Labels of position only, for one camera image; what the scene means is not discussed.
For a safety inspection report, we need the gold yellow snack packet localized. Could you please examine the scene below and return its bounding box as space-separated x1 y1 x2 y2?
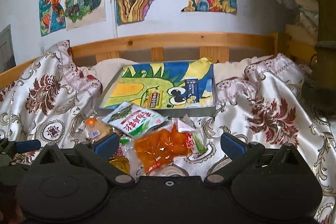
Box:
108 155 130 174

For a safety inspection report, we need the orange tangerine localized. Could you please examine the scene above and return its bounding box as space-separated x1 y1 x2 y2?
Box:
85 118 97 127

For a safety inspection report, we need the white green red snack packet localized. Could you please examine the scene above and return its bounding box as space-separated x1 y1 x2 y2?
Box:
177 114 207 153

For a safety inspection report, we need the white green vegetable snack pouch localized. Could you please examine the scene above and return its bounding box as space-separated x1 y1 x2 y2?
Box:
102 102 167 138

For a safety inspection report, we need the clear bag of fried snacks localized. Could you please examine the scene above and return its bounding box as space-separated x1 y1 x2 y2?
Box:
86 119 114 143

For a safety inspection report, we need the cream pillow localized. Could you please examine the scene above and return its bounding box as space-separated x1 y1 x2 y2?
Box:
79 58 136 89

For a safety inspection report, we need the white blue calcium snack pouch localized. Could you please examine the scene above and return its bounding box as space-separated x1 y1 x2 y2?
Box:
185 78 200 108

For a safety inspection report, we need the yellow green snack packet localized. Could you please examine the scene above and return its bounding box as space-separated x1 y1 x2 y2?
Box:
142 89 163 109

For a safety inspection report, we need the floral satin blanket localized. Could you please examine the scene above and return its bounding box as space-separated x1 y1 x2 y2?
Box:
1 41 335 223

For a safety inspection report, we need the orange jelly snack bag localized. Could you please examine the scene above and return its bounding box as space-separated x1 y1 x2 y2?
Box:
134 123 192 175

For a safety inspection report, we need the grey wall panel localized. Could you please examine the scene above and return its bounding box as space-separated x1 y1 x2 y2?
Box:
0 25 16 73

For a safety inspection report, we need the grey tray with dinosaur drawing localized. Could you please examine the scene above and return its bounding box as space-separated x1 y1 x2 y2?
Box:
95 57 217 117

